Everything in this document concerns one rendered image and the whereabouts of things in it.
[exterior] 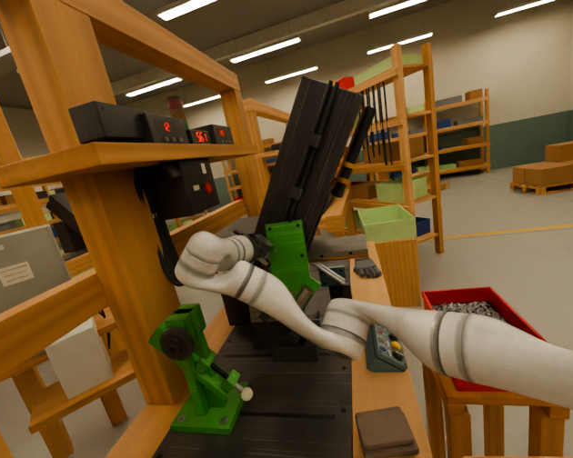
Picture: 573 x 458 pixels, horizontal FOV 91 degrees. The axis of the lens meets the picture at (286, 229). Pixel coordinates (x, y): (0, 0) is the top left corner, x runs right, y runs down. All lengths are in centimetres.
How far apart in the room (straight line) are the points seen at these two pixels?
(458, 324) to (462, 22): 1013
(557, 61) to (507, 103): 132
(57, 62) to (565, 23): 1093
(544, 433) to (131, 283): 106
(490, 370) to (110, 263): 74
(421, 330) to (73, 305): 69
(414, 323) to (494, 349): 10
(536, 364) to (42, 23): 95
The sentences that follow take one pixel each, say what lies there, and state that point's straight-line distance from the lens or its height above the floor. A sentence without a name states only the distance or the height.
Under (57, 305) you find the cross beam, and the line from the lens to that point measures 77.
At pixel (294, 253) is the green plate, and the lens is 83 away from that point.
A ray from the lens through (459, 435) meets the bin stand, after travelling 102.
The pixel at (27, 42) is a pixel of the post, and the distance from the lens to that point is 83.
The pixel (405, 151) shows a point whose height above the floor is 129.
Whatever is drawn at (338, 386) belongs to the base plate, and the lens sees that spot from 79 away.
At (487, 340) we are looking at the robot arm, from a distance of 46.
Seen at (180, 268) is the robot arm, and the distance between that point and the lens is 53.
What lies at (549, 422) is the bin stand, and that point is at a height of 73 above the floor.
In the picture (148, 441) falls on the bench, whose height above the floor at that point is 88.
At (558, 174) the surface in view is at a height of 32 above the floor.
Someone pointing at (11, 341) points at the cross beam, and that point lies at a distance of 73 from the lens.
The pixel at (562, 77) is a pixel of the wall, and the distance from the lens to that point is 1098.
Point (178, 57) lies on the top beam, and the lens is 122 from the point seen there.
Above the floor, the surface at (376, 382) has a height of 90.
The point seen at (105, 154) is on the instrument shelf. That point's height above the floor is 152.
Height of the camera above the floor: 145
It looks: 14 degrees down
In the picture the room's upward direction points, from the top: 11 degrees counter-clockwise
